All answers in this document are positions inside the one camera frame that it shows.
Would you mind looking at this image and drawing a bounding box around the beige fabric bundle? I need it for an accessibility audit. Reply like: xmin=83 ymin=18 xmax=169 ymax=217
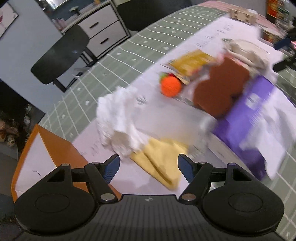
xmin=222 ymin=38 xmax=270 ymax=77

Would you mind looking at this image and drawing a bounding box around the cluttered shelf of goods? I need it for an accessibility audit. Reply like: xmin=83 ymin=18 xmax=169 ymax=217
xmin=266 ymin=0 xmax=296 ymax=42

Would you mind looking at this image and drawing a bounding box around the purple box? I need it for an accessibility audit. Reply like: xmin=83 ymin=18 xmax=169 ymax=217
xmin=211 ymin=75 xmax=285 ymax=181

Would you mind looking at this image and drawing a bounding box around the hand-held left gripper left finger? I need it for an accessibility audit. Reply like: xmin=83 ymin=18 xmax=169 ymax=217
xmin=46 ymin=154 xmax=121 ymax=205

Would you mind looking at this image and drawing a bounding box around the small wooden box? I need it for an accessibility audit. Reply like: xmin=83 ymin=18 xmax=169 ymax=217
xmin=229 ymin=7 xmax=257 ymax=25

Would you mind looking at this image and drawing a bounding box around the white crumpled paper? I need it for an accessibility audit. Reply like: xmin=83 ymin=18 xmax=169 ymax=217
xmin=240 ymin=86 xmax=294 ymax=179

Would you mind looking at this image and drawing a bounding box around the black chair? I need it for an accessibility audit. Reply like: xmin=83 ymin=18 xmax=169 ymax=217
xmin=31 ymin=24 xmax=96 ymax=93

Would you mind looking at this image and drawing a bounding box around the framed wall picture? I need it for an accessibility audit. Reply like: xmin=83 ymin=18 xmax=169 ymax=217
xmin=0 ymin=1 xmax=19 ymax=39

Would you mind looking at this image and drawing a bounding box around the white fluffy cloth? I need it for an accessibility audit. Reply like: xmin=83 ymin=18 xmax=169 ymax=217
xmin=96 ymin=86 xmax=151 ymax=158

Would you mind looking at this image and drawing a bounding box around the white paper sheet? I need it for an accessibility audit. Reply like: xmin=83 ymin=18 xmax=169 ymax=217
xmin=69 ymin=16 xmax=287 ymax=195

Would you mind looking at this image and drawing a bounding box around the orange knitted toy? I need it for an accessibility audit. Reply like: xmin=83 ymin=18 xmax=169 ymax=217
xmin=159 ymin=72 xmax=182 ymax=98

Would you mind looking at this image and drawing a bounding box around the yellow cloth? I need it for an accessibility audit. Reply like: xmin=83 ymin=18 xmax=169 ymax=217
xmin=131 ymin=138 xmax=189 ymax=189

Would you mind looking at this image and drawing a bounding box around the brown plush toy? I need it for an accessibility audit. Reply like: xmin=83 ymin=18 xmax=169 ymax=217
xmin=193 ymin=57 xmax=251 ymax=118

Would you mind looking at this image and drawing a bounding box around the white drawer cabinet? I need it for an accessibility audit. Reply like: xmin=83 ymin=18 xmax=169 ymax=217
xmin=61 ymin=1 xmax=131 ymax=63

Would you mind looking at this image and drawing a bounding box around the yellow snack packet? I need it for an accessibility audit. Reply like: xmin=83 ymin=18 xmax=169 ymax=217
xmin=165 ymin=50 xmax=219 ymax=85

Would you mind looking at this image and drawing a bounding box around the orange cardboard box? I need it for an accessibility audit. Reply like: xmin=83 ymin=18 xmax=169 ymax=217
xmin=10 ymin=124 xmax=122 ymax=202

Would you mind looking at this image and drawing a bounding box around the pile of stuffed toys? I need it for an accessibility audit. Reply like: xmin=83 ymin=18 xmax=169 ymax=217
xmin=0 ymin=104 xmax=30 ymax=144

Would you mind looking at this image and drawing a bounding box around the green grid tablecloth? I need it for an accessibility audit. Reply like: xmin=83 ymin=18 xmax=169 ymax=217
xmin=40 ymin=5 xmax=296 ymax=241

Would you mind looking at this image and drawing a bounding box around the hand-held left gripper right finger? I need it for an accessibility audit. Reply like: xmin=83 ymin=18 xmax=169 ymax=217
xmin=178 ymin=153 xmax=254 ymax=205

